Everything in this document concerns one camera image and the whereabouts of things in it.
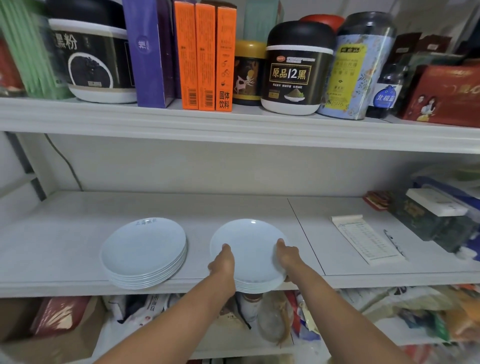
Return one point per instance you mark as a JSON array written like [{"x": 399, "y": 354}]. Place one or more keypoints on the orange packet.
[{"x": 465, "y": 315}]

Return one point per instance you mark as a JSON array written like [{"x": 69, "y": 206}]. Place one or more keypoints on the white paper notepad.
[{"x": 367, "y": 240}]

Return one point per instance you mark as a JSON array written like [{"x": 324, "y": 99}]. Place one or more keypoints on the tall purple box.
[{"x": 146, "y": 67}]

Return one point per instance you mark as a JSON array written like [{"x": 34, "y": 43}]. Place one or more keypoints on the pale blue canister yellow label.
[{"x": 352, "y": 82}]

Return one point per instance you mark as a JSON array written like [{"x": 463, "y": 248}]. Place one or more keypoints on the clear glass jar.
[{"x": 275, "y": 318}]

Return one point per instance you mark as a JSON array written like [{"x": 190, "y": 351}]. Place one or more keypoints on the person's right forearm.
[{"x": 345, "y": 318}]

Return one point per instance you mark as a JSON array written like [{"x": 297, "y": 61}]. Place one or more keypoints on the clear box white lid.
[{"x": 420, "y": 223}]

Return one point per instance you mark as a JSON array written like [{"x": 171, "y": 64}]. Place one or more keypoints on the person's right hand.
[{"x": 288, "y": 258}]

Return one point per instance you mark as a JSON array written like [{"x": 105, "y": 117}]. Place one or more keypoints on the stack of pale green plates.
[{"x": 142, "y": 243}]

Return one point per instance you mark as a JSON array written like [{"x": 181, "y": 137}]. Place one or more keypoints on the clear jar red label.
[{"x": 7, "y": 71}]

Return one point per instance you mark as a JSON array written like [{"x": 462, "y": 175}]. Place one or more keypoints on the dark green carton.
[{"x": 435, "y": 62}]

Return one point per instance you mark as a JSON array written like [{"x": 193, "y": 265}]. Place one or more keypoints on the black pen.
[{"x": 395, "y": 243}]

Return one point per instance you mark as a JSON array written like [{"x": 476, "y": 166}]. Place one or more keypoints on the row of green sachets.
[{"x": 26, "y": 48}]

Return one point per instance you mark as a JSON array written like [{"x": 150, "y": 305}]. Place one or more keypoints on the white black plastic bag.
[{"x": 142, "y": 315}]

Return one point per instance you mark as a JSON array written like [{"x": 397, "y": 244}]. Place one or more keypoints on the black tin yellow lid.
[{"x": 247, "y": 75}]

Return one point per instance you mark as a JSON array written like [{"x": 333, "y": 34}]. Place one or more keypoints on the white metal rail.
[{"x": 17, "y": 185}]

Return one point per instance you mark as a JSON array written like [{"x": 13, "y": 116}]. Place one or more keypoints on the pale teal box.
[{"x": 262, "y": 18}]

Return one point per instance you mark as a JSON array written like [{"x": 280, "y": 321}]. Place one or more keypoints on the person's left hand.
[{"x": 223, "y": 264}]

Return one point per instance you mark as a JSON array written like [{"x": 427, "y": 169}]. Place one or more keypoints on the blue clear bag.
[{"x": 450, "y": 183}]

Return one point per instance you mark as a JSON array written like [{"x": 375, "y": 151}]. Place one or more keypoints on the small red brown box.
[{"x": 378, "y": 200}]

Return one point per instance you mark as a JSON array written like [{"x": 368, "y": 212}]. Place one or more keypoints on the black tub green powder label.
[{"x": 296, "y": 82}]

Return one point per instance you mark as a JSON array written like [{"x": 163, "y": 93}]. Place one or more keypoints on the round printed pale green plate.
[{"x": 258, "y": 287}]

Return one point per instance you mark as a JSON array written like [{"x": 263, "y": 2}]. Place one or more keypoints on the clear plastic sachet box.
[{"x": 67, "y": 86}]

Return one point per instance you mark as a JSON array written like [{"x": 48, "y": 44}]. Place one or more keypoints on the red box with figure print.
[{"x": 446, "y": 101}]

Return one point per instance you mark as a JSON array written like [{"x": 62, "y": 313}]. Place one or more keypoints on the dark bottle blue label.
[{"x": 388, "y": 97}]

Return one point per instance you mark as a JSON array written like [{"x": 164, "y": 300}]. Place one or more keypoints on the grey metal rack post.
[{"x": 22, "y": 157}]

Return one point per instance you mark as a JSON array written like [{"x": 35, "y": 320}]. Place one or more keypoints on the black tub bean picture label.
[{"x": 93, "y": 67}]

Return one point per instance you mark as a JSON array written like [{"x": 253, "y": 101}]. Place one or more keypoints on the white jar brown lid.
[{"x": 247, "y": 303}]

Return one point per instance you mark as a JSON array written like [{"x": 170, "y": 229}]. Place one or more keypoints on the red lidded jar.
[{"x": 326, "y": 20}]

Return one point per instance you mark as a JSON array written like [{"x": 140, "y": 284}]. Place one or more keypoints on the flat white box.
[{"x": 435, "y": 200}]

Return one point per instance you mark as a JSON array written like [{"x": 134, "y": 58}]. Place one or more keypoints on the red packet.
[{"x": 60, "y": 315}]

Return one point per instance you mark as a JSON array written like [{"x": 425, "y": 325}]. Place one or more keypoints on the orange carton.
[
  {"x": 185, "y": 56},
  {"x": 205, "y": 56},
  {"x": 226, "y": 56}
]

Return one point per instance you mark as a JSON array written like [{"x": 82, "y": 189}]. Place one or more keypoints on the dark maroon box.
[
  {"x": 435, "y": 43},
  {"x": 407, "y": 43}
]

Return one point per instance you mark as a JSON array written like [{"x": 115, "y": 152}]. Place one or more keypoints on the person's left forearm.
[{"x": 168, "y": 326}]

